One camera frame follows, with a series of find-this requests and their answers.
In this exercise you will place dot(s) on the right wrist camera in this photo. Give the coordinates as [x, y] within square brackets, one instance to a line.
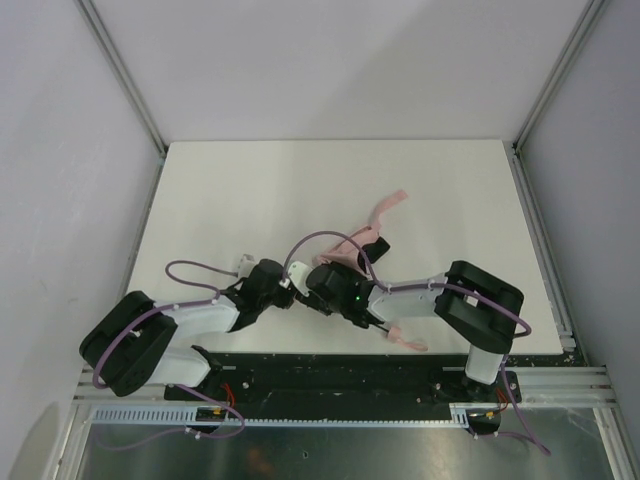
[296, 276]

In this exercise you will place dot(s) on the grey cable duct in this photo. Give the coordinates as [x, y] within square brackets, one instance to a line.
[192, 416]

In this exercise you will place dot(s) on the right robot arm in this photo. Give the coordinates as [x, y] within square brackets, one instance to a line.
[480, 307]

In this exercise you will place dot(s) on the pink folding umbrella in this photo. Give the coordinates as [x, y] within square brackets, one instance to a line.
[350, 259]

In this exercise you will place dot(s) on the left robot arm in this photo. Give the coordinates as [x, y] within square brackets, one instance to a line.
[138, 341]

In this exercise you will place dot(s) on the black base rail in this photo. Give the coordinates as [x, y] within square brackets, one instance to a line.
[366, 387]

